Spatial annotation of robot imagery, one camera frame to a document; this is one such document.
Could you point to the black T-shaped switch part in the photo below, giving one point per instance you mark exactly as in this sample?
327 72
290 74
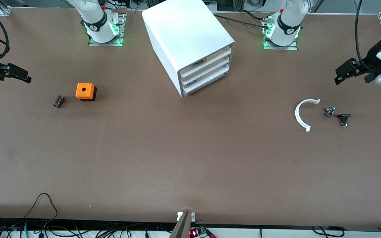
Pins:
344 116

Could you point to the small metal fitting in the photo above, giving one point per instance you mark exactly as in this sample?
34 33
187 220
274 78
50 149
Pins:
329 112

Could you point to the circuit board with red light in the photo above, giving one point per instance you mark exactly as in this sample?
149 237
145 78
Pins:
197 232

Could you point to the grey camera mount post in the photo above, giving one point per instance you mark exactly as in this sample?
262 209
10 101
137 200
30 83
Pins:
182 228

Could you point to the white semicircular clamp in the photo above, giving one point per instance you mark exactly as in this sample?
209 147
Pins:
297 115

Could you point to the small black terminal block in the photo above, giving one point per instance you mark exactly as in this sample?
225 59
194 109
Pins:
59 101

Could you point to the orange box with hole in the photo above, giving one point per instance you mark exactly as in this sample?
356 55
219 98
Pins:
84 90

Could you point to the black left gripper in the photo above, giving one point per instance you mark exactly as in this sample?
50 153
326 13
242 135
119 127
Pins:
372 60

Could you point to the white drawer cabinet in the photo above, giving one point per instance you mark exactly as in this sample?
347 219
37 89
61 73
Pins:
184 33

